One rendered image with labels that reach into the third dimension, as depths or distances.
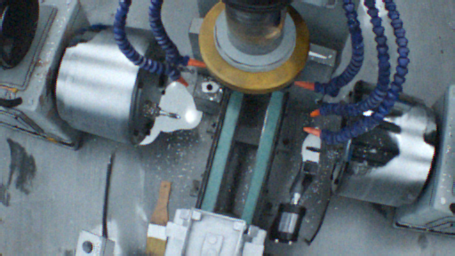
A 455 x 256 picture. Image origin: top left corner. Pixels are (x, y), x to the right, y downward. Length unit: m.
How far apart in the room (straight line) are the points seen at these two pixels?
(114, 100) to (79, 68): 0.11
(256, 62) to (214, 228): 0.34
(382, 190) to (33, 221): 0.93
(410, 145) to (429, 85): 0.50
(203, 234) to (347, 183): 0.29
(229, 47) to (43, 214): 0.80
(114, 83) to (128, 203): 0.41
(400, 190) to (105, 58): 0.66
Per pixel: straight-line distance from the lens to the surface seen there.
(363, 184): 1.07
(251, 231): 1.05
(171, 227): 1.08
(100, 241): 1.11
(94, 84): 1.09
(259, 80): 0.86
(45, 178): 1.47
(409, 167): 1.06
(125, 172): 1.40
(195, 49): 1.18
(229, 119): 1.27
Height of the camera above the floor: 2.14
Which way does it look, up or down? 75 degrees down
